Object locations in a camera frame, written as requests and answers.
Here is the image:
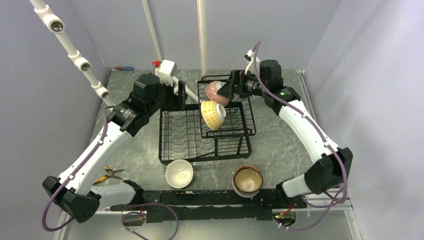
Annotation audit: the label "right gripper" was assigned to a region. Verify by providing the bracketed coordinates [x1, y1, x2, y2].
[216, 70, 268, 100]

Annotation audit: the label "red patterned bowl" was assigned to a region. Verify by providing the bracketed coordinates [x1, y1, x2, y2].
[205, 80, 230, 107]

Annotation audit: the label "blue yellow patterned bowl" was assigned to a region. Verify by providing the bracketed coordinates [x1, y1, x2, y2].
[200, 100, 227, 131]

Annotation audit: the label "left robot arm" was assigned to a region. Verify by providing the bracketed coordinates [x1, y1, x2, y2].
[42, 73, 187, 223]

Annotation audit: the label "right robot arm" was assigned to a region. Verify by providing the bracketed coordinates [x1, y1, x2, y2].
[216, 59, 353, 208]

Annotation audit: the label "red blue screwdriver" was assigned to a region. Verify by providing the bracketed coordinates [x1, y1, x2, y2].
[114, 66, 134, 71]

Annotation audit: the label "brown glazed bowl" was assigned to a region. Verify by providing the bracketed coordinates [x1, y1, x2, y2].
[232, 165, 264, 198]

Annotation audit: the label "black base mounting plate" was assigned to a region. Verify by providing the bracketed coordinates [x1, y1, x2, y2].
[109, 188, 307, 223]

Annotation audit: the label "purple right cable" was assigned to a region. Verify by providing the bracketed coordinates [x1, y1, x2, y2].
[251, 41, 349, 232]

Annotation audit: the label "black wire dish rack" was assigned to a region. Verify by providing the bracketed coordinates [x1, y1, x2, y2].
[158, 74, 257, 165]

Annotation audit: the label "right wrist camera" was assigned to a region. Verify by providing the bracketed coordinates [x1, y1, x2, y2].
[243, 49, 261, 75]

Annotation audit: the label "yellow handled pliers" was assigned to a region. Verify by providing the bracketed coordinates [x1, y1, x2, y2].
[92, 165, 124, 186]

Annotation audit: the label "white PVC pipe frame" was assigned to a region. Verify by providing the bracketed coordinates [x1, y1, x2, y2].
[29, 0, 209, 107]

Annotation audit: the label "aluminium rail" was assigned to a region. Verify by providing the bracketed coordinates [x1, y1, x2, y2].
[60, 190, 353, 215]

